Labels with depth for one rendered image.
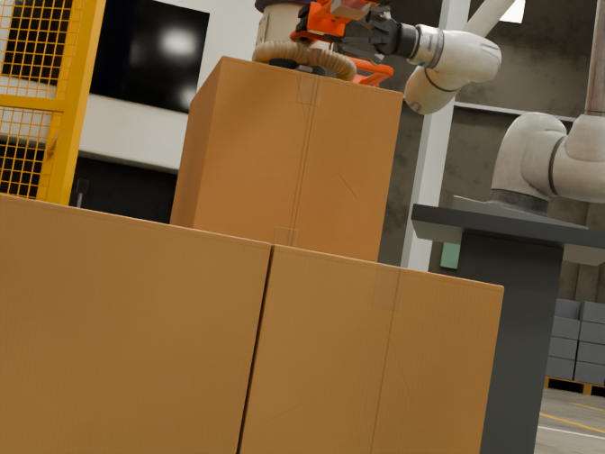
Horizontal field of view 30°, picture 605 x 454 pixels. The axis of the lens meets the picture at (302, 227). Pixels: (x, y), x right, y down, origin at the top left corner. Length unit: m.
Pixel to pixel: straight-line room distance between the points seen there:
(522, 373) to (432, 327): 1.01
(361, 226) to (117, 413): 0.87
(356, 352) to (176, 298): 0.30
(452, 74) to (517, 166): 0.43
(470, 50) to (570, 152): 0.44
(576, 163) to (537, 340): 0.44
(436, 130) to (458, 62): 3.76
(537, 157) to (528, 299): 0.36
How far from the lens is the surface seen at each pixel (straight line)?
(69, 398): 1.71
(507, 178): 2.90
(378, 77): 2.89
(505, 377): 2.82
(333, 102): 2.41
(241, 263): 1.73
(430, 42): 2.52
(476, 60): 2.55
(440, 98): 2.65
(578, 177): 2.82
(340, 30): 2.47
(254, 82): 2.38
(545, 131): 2.91
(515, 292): 2.82
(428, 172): 6.25
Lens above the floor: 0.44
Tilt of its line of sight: 4 degrees up
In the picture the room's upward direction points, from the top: 9 degrees clockwise
